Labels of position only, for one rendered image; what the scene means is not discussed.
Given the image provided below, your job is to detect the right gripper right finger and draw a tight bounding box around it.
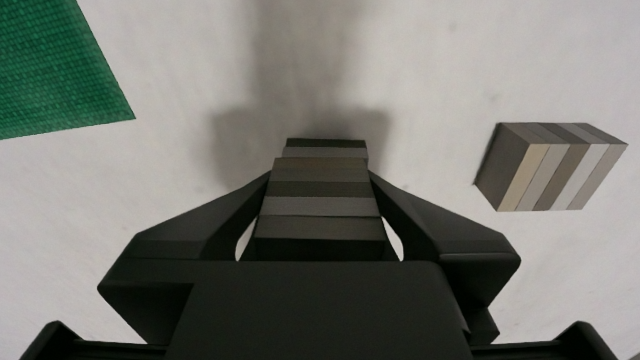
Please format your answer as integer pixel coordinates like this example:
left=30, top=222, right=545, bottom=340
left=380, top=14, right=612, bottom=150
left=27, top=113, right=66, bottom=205
left=367, top=170, right=522, bottom=309

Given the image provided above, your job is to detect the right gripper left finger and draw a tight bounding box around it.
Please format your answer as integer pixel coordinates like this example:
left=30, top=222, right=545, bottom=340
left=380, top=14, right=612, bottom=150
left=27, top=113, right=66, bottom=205
left=118, top=170, right=272, bottom=261

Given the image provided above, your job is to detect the green mat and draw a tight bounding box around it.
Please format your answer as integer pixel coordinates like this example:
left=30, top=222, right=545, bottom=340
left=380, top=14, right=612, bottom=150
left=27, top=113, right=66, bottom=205
left=0, top=0, right=137, bottom=140

